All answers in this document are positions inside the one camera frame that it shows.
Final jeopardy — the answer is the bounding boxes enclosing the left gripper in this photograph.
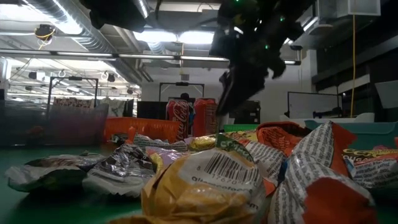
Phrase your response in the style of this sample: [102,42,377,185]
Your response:
[79,0,147,32]

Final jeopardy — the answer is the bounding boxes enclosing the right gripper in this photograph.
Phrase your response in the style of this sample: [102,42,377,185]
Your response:
[210,0,292,115]

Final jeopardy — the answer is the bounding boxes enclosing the orange wrapper with striped back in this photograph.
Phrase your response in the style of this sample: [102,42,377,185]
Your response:
[123,126,188,152]

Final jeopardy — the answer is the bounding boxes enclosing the silver and red candy wrapper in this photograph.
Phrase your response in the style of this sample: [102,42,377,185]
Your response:
[267,154,379,224]

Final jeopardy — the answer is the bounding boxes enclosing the pile of candy packets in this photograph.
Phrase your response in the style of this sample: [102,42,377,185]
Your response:
[0,144,398,224]

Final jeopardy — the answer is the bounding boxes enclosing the green plastic basket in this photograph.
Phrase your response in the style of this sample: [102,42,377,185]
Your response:
[223,124,259,133]

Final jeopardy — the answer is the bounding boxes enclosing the long ceiling light strip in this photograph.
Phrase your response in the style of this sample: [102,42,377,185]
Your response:
[99,53,302,65]

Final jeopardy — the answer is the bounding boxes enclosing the orange Reese's wrapper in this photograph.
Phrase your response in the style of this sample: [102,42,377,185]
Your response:
[292,121,358,178]
[256,121,313,158]

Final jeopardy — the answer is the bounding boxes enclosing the orange-red soda can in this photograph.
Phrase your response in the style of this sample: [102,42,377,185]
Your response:
[192,98,218,138]

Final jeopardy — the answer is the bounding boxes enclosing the white wrapper with green print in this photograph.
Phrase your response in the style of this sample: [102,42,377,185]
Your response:
[216,133,287,187]

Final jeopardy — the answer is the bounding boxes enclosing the Coca-Cola can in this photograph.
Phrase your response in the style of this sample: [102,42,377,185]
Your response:
[165,99,191,142]

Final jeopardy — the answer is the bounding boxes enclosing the black monitor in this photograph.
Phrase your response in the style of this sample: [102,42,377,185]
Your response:
[136,101,169,121]

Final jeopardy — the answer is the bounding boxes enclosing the orange plastic basket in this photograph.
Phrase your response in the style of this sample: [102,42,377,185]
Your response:
[104,117,182,144]

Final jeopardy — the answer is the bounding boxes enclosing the purple yellow Sour Patch pack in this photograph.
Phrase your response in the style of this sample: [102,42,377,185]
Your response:
[146,146,193,170]

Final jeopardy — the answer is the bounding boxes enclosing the teal plastic bin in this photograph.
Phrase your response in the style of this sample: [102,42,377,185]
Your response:
[303,120,398,149]

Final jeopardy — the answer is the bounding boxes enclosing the yellow wrapper with barcode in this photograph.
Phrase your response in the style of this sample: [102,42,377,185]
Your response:
[107,148,270,224]

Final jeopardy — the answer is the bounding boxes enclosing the smoky clear plastic bin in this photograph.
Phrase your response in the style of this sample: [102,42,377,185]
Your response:
[0,101,52,147]

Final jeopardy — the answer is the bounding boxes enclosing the black frame with white board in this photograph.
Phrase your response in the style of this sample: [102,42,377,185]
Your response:
[286,91,343,119]

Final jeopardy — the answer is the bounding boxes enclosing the yellow ceiling cable reel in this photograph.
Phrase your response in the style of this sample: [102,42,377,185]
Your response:
[34,24,57,41]

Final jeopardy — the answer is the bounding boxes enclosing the black metal frame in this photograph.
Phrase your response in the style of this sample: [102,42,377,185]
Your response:
[46,77,100,110]
[159,82,205,102]

